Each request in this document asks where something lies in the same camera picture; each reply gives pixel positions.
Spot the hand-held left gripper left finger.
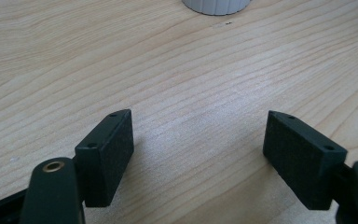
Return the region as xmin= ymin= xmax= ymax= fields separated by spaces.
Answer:
xmin=74 ymin=108 xmax=135 ymax=208

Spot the white ribbed round container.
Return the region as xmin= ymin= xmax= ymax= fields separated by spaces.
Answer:
xmin=181 ymin=0 xmax=252 ymax=17

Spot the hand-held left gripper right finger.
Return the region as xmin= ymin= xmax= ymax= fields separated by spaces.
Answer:
xmin=262 ymin=109 xmax=349 ymax=211

